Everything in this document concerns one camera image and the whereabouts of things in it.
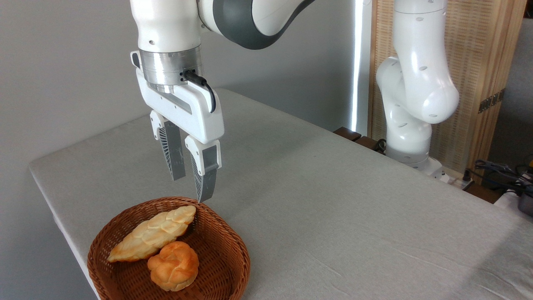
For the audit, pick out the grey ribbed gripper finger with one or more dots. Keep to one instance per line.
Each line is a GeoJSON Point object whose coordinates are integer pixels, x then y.
{"type": "Point", "coordinates": [175, 158]}
{"type": "Point", "coordinates": [205, 183]}

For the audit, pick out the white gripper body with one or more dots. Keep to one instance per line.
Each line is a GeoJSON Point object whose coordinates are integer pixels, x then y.
{"type": "Point", "coordinates": [200, 118]}

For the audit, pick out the long braided bread loaf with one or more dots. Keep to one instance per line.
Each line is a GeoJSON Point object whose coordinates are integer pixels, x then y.
{"type": "Point", "coordinates": [150, 237]}

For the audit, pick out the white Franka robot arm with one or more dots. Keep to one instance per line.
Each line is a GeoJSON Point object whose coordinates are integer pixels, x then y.
{"type": "Point", "coordinates": [416, 83]}

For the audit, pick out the round knotted bread roll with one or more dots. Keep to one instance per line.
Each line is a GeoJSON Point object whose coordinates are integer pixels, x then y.
{"type": "Point", "coordinates": [175, 266]}

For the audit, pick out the brown wicker basket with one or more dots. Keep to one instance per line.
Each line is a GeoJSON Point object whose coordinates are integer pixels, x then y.
{"type": "Point", "coordinates": [225, 258]}

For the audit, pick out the grey fabric table cover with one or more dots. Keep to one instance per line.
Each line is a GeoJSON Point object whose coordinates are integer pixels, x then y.
{"type": "Point", "coordinates": [316, 208]}

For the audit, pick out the dark brown wooden block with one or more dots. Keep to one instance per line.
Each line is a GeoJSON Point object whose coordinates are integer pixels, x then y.
{"type": "Point", "coordinates": [346, 133]}
{"type": "Point", "coordinates": [366, 143]}

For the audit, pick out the wooden woven folding screen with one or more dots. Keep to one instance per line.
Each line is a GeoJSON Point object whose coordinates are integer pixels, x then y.
{"type": "Point", "coordinates": [479, 50]}

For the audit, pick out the dark metal screen hinge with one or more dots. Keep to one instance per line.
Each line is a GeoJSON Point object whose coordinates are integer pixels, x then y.
{"type": "Point", "coordinates": [491, 101]}

